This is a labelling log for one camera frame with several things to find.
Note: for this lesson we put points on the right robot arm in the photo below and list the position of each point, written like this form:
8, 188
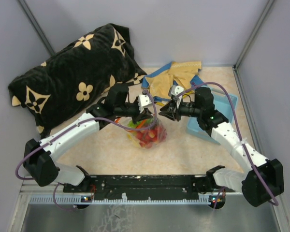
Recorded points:
260, 181

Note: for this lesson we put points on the clear zip top bag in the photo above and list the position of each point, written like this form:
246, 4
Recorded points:
125, 122

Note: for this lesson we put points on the green grapes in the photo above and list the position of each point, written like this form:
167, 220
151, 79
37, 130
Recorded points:
139, 124

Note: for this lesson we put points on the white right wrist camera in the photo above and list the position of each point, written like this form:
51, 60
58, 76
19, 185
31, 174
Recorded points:
174, 91

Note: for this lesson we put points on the yellow banana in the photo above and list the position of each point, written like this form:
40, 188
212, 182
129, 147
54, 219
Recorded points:
133, 141

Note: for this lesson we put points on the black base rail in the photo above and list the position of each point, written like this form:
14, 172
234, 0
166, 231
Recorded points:
144, 187

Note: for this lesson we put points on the black floral pillow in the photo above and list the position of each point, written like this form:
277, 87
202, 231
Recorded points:
73, 78

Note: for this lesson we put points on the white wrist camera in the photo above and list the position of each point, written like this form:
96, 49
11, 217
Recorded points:
174, 91
144, 101

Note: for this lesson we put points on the yellow blue cartoon cloth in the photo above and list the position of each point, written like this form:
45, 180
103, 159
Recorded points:
184, 74

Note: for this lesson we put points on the light blue plastic basket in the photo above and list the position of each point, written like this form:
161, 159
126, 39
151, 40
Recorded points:
221, 103

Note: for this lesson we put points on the red strawberries bunch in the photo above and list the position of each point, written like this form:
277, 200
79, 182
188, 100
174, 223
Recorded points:
152, 136

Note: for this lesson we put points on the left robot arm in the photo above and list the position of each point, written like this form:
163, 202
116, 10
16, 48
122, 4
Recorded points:
40, 158

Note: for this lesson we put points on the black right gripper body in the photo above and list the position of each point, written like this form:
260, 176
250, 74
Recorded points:
190, 108

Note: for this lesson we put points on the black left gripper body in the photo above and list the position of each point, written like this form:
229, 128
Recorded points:
127, 109

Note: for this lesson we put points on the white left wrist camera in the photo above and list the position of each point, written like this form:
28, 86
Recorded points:
144, 101

